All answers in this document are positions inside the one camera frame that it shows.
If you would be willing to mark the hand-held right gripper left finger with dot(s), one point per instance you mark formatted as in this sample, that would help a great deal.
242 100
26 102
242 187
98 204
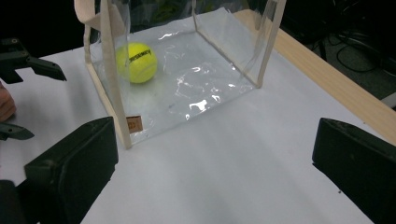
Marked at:
74 168

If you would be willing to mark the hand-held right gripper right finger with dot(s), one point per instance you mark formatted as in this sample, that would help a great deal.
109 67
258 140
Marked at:
358 165

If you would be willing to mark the yellow tennis ball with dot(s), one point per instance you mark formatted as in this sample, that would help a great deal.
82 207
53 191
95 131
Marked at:
140 63

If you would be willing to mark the clear plastic bag beige trim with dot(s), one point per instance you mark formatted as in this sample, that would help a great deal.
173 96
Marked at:
186 93

